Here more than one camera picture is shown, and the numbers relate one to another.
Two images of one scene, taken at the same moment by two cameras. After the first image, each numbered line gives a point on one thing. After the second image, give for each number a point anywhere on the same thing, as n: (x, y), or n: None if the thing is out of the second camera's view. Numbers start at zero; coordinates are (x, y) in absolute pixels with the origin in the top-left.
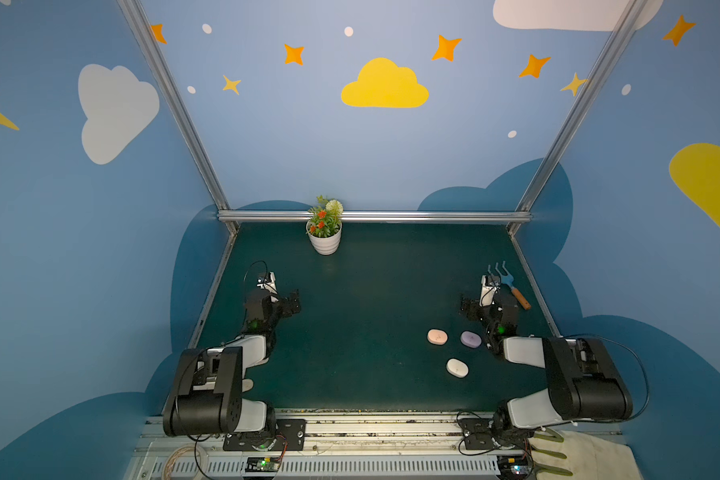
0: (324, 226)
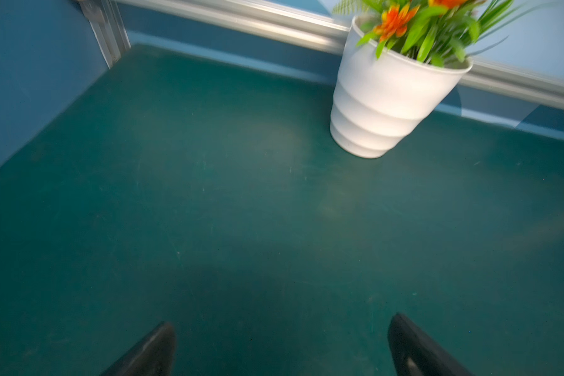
0: (381, 101)
